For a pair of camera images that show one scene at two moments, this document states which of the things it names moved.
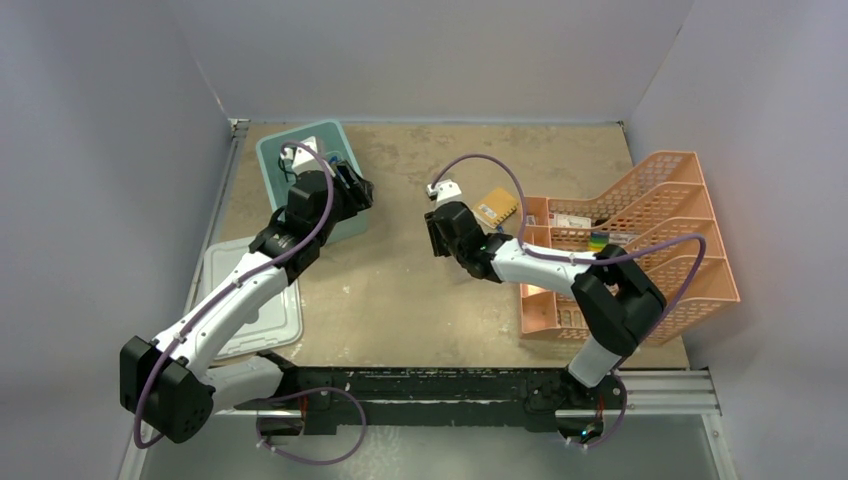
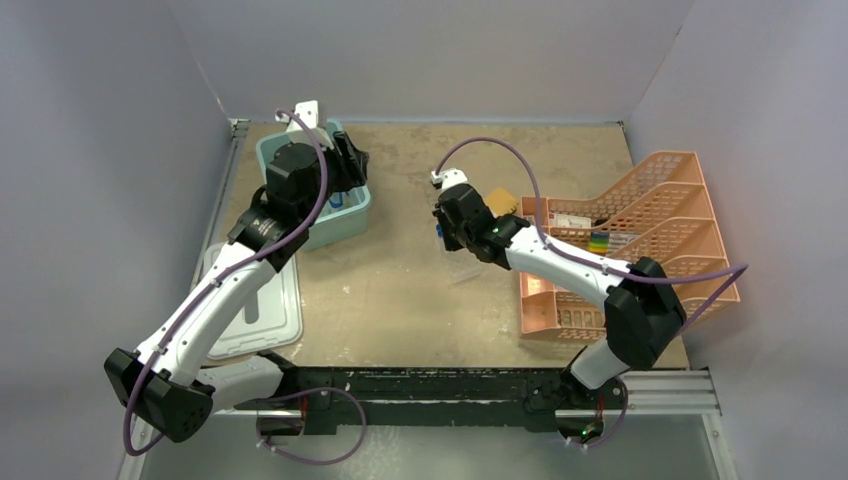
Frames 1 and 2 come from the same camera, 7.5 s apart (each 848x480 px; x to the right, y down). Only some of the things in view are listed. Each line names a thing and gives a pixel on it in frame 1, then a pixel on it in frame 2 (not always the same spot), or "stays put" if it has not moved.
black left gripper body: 349,200 → 341,170
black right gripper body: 441,246 → 454,236
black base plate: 327,398 stays put
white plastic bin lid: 278,322 stays put
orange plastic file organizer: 662,217 stays put
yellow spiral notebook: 495,206 stays put
